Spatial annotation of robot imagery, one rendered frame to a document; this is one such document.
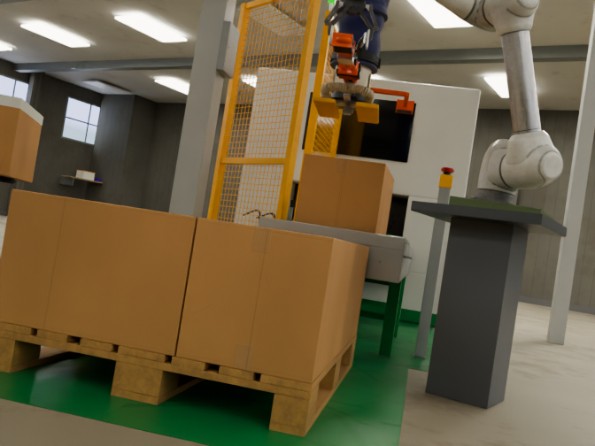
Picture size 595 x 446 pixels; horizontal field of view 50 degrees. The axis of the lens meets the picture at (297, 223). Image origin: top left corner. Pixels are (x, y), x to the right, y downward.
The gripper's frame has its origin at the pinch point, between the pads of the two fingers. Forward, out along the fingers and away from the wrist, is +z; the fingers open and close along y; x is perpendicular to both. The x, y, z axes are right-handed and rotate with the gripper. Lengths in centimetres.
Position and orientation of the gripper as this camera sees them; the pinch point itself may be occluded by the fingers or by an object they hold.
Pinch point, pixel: (348, 43)
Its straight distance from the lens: 248.1
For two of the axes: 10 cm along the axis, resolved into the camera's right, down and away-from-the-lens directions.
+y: -9.8, -1.5, 1.3
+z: -1.5, 9.9, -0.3
